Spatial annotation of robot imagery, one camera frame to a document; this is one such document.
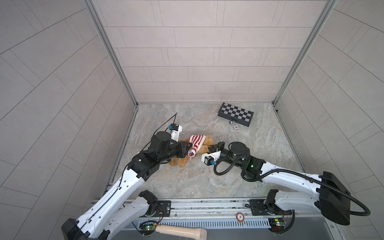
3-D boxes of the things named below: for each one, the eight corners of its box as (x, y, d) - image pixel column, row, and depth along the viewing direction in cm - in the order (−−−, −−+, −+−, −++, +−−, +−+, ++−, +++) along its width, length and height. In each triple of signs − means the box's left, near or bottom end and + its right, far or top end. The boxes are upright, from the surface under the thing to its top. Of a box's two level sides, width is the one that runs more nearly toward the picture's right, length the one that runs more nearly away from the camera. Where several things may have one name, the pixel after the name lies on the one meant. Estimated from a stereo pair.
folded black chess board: (217, 115, 111) (217, 112, 109) (223, 104, 118) (223, 101, 116) (248, 127, 104) (250, 124, 102) (253, 114, 111) (254, 112, 109)
